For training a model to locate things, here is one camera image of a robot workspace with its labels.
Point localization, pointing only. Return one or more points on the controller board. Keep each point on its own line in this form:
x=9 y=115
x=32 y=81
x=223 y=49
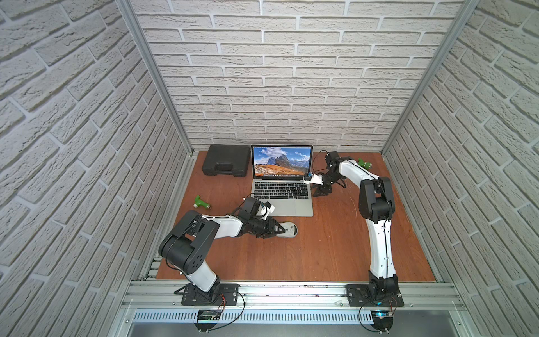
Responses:
x=207 y=319
x=382 y=321

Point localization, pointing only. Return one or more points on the aluminium corner post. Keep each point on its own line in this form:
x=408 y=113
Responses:
x=454 y=31
x=130 y=17

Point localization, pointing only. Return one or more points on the green toy drill left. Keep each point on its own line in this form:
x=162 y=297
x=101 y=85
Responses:
x=200 y=203

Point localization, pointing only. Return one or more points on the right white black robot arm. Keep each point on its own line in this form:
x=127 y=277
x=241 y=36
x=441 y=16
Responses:
x=376 y=206

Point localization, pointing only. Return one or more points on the green toy drill right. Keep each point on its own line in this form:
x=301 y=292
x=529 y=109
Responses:
x=364 y=164

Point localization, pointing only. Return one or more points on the left controller board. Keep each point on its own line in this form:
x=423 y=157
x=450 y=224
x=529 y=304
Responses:
x=207 y=319

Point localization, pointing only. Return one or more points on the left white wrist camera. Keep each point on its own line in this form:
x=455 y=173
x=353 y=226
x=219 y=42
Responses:
x=265 y=210

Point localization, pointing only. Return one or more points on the aluminium front rail frame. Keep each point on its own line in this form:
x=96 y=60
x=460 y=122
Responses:
x=283 y=303

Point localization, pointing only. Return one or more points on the green toy drill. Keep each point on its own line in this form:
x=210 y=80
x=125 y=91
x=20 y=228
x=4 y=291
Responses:
x=364 y=164
x=200 y=203

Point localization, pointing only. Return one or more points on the right controller board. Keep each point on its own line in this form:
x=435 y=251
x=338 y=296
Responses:
x=382 y=321

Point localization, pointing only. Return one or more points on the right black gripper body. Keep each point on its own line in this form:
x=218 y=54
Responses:
x=329 y=178

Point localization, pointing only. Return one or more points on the grey wireless mouse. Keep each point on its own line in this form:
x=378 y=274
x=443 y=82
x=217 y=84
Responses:
x=291 y=230

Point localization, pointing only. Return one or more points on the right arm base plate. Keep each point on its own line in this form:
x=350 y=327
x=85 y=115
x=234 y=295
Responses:
x=359 y=295

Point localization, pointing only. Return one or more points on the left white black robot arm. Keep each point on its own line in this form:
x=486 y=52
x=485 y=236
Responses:
x=187 y=245

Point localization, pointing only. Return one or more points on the silver open laptop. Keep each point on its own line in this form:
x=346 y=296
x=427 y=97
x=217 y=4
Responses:
x=279 y=178

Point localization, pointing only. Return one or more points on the left aluminium corner post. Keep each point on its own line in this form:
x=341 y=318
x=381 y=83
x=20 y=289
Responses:
x=130 y=17

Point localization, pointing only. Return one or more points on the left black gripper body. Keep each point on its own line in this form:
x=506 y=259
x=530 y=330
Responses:
x=269 y=227

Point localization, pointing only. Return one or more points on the right aluminium corner post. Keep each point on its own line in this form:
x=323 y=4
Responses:
x=454 y=31

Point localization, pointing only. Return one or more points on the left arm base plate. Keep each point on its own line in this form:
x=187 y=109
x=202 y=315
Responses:
x=221 y=294

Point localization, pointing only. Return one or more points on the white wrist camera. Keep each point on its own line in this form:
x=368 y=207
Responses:
x=265 y=210
x=313 y=178

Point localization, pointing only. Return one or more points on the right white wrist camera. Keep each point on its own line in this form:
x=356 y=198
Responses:
x=313 y=178

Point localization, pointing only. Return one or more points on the black plastic tool case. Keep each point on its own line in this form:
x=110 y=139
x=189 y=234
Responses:
x=227 y=160

